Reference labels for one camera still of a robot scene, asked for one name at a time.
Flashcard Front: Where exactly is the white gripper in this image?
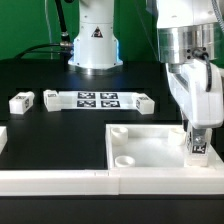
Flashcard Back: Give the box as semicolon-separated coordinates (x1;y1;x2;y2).
167;59;224;146

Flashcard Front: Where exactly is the white square table top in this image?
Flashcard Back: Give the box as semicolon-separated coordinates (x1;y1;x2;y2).
104;123;218;170

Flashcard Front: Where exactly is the white U-shaped obstacle fence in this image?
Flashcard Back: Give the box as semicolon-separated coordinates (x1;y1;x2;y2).
0;149;224;196

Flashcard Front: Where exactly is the white marker tag sheet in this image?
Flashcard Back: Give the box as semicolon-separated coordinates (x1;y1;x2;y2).
59;91;135;110

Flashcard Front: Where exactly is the white block left edge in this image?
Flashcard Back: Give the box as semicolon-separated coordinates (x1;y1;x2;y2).
0;126;8;154

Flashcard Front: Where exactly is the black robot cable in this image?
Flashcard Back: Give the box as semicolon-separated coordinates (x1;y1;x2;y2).
13;0;75;60

